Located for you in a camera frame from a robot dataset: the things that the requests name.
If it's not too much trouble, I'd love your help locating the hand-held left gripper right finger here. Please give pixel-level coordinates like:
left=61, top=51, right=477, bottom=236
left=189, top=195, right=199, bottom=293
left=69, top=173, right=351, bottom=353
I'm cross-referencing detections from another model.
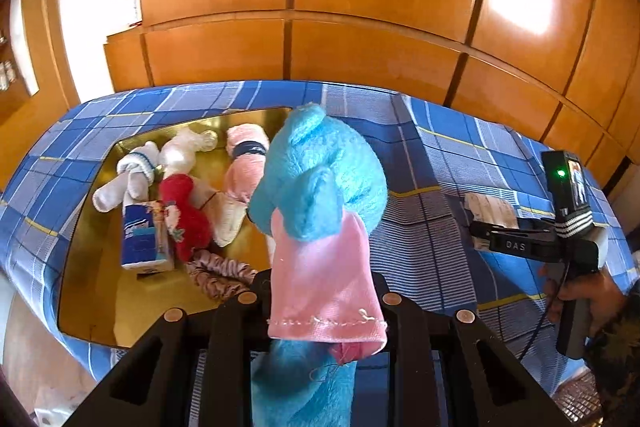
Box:
left=372, top=274, right=571, bottom=427

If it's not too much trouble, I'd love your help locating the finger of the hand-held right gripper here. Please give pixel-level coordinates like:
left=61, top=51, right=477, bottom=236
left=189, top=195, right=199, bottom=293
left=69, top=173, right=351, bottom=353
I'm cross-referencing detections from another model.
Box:
left=486, top=231, right=568, bottom=264
left=469, top=219, right=557, bottom=239

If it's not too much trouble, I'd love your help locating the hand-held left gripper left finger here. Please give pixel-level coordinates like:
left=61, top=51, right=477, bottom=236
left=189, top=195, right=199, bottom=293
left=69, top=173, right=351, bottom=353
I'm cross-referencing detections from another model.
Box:
left=65, top=272, right=273, bottom=427

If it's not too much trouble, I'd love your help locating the pink satin scrunchie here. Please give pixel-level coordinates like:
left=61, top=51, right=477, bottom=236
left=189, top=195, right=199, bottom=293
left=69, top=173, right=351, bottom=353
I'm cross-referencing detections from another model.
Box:
left=187, top=249, right=261, bottom=304

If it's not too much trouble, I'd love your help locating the blue tissue packet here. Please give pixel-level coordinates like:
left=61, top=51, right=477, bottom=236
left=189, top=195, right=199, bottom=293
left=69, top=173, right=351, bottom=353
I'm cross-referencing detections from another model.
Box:
left=120, top=201, right=176, bottom=273

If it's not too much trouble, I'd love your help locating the red plush toy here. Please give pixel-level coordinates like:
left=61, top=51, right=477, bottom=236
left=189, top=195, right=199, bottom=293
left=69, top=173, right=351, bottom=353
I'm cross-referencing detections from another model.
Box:
left=160, top=174, right=213, bottom=263

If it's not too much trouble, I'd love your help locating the black box with gold lining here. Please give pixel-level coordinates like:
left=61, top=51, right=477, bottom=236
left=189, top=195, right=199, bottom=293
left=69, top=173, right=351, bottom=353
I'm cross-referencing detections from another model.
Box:
left=57, top=107, right=296, bottom=349

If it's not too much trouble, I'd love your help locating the pink towel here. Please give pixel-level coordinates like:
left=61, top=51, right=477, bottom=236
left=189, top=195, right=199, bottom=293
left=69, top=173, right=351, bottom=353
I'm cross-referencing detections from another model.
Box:
left=222, top=125, right=272, bottom=208

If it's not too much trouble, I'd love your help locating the white knit gloves bundle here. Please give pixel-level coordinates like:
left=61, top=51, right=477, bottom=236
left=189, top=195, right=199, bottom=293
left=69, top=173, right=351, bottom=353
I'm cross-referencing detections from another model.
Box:
left=92, top=141, right=161, bottom=214

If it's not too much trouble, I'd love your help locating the white plastic bag bundle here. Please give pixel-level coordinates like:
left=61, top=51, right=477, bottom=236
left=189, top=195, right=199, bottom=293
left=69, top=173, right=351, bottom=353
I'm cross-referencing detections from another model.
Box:
left=159, top=127, right=218, bottom=180

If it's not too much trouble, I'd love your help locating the person's right forearm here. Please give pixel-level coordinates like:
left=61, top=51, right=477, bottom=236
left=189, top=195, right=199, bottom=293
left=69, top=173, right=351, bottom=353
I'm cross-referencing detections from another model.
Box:
left=587, top=302, right=640, bottom=427

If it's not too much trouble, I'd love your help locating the person's right hand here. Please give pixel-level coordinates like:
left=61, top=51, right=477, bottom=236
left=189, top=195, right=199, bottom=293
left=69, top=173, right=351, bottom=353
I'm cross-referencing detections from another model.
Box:
left=539, top=264, right=628, bottom=339

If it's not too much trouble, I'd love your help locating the blue plaid bedsheet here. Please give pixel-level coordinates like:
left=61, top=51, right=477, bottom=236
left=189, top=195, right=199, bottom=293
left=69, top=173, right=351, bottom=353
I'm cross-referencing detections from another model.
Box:
left=0, top=81, right=631, bottom=395

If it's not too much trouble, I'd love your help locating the black cable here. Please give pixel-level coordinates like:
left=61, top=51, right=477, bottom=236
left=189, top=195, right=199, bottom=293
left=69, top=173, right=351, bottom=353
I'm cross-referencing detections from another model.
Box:
left=520, top=267, right=568, bottom=364

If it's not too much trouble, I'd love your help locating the wooden wall shelf niche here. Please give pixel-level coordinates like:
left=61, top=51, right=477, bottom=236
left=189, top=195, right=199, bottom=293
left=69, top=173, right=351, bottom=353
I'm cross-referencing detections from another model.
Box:
left=0, top=0, right=41, bottom=98

